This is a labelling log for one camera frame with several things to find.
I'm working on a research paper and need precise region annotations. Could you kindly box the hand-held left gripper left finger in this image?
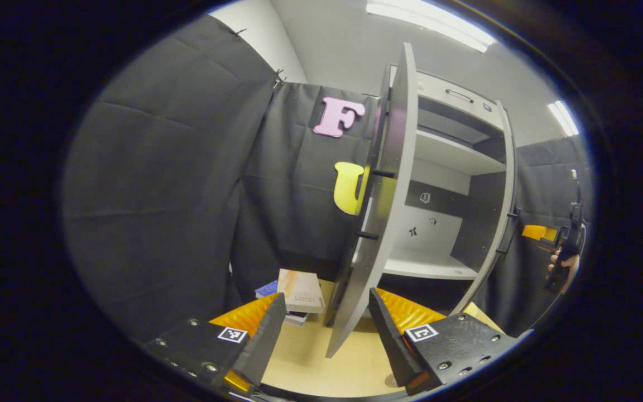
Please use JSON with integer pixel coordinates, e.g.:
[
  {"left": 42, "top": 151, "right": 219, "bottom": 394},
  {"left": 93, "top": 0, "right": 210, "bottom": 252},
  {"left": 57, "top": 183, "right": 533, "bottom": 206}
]
[{"left": 142, "top": 293, "right": 288, "bottom": 395}]

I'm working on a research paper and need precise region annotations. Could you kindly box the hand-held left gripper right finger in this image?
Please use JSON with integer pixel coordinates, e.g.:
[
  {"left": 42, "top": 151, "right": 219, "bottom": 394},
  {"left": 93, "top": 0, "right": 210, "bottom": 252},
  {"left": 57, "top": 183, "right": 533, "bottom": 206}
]
[{"left": 368, "top": 288, "right": 519, "bottom": 396}]

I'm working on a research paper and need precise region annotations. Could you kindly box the white cabinet door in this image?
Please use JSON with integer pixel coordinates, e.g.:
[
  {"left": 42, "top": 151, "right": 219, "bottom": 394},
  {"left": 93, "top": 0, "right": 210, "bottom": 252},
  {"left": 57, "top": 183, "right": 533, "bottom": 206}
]
[
  {"left": 324, "top": 42, "right": 418, "bottom": 358},
  {"left": 450, "top": 99, "right": 519, "bottom": 317}
]

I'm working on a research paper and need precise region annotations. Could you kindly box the white and grey cabinet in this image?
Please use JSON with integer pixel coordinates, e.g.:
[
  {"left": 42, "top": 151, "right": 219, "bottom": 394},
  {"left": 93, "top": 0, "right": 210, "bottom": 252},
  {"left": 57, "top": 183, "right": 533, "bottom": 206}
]
[{"left": 380, "top": 64, "right": 509, "bottom": 319}]

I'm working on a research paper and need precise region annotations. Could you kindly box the long ceiling light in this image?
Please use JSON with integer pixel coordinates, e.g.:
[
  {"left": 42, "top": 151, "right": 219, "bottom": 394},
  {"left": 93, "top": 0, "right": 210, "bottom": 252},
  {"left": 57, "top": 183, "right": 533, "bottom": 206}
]
[
  {"left": 548, "top": 100, "right": 579, "bottom": 137},
  {"left": 366, "top": 0, "right": 495, "bottom": 54}
]

